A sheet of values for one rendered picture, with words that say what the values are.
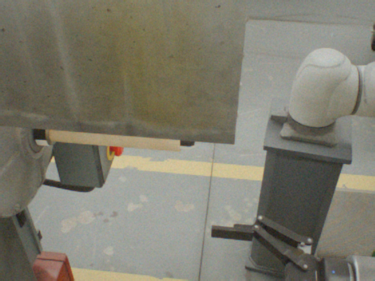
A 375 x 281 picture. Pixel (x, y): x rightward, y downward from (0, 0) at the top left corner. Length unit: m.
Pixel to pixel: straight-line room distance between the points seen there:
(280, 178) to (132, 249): 0.79
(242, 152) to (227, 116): 2.08
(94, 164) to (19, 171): 0.33
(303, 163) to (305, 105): 0.20
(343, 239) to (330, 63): 1.01
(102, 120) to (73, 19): 0.10
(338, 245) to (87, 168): 1.41
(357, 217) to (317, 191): 0.71
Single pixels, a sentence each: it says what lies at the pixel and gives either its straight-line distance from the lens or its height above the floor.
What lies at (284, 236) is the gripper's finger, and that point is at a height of 1.04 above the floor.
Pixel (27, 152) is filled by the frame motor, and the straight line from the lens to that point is 0.64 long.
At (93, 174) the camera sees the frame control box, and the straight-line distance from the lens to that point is 0.98.
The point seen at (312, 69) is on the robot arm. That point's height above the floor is 0.95.
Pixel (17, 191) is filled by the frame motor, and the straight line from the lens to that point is 0.66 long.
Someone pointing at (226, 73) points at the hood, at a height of 1.46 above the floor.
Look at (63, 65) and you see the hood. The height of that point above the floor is 1.46.
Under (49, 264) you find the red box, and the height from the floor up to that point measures 0.62.
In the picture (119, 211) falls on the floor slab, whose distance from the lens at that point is 2.18.
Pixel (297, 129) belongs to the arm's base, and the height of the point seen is 0.73.
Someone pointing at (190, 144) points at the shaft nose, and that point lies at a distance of 0.60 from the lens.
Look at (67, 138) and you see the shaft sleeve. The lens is 0.63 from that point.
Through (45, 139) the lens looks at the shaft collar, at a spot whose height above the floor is 1.25.
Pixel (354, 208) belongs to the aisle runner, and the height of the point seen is 0.00.
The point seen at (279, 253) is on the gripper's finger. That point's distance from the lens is 0.76.
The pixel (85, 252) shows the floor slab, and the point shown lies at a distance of 2.06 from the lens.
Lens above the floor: 1.65
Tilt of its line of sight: 41 degrees down
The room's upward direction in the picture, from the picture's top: straight up
